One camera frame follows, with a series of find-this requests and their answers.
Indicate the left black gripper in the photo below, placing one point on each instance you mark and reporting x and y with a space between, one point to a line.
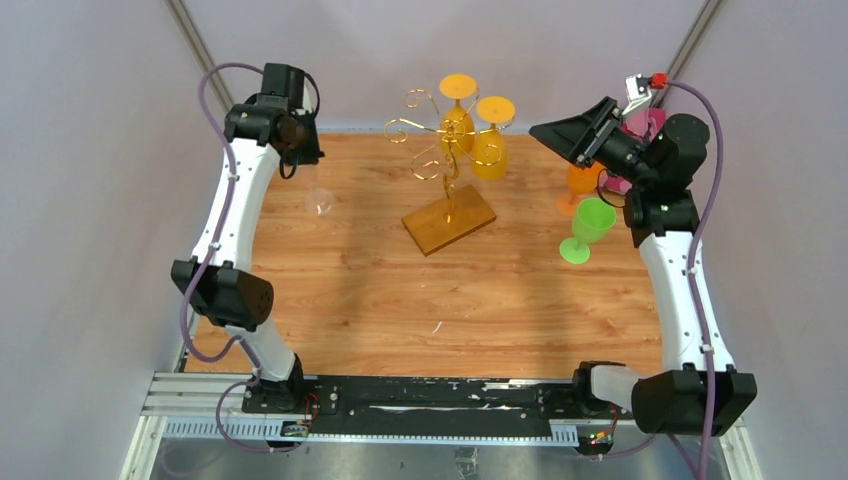
310 152

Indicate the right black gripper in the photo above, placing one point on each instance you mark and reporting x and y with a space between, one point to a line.
570 136

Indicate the orange wine glass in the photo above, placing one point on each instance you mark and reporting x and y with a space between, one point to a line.
579 182

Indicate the clear wine glass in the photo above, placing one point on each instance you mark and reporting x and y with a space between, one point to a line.
318 200

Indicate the green wine glass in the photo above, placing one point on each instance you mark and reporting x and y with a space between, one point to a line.
591 222

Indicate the yellow wine glass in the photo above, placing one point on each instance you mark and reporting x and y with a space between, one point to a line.
457 130
490 155

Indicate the gold wire glass rack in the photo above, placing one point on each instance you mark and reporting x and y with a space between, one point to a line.
461 210

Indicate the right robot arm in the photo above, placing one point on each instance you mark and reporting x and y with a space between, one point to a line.
700 390

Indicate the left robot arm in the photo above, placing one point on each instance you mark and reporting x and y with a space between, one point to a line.
224 305

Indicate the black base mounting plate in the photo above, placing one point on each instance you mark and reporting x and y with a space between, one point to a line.
432 408

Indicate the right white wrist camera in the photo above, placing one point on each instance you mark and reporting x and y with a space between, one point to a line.
639 93

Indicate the aluminium frame rail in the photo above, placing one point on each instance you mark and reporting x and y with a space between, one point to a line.
253 415

